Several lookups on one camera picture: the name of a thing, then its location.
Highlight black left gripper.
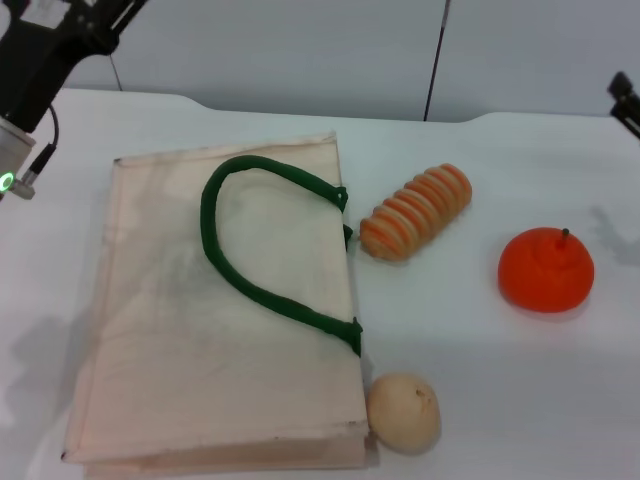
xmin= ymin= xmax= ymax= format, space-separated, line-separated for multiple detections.
xmin=0 ymin=0 xmax=152 ymax=136

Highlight cream handbag with green handle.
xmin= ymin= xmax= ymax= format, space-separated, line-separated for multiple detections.
xmin=60 ymin=130 xmax=372 ymax=472

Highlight orange persimmon with stem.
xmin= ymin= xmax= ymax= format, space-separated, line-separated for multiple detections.
xmin=496 ymin=226 xmax=596 ymax=315

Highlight thin dark vertical pole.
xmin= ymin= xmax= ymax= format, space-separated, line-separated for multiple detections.
xmin=422 ymin=0 xmax=453 ymax=123

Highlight striped orange bread loaf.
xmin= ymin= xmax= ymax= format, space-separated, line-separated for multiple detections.
xmin=358 ymin=162 xmax=473 ymax=262

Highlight beige round fruit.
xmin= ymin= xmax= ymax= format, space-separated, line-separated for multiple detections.
xmin=366 ymin=372 xmax=443 ymax=457

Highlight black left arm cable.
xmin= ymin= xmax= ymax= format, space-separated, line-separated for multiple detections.
xmin=9 ymin=103 xmax=62 ymax=200

